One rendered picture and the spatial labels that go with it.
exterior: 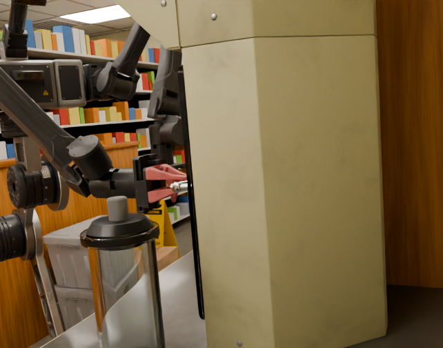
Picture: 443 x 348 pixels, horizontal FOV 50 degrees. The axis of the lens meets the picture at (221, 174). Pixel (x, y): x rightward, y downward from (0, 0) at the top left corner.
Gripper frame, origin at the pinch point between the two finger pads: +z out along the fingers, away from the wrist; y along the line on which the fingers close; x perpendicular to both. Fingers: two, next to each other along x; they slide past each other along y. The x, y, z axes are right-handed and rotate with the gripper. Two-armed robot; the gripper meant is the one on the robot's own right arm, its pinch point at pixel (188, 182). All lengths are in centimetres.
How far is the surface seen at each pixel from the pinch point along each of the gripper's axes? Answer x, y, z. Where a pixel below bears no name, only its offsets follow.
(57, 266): 146, -73, -170
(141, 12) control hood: -11.6, 27.1, 0.3
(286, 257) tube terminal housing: -9.5, -9.5, 19.8
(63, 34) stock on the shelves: 252, 87, -237
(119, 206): -21.3, 0.0, 0.2
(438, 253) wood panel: 25, -18, 40
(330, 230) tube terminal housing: -4.2, -6.8, 25.2
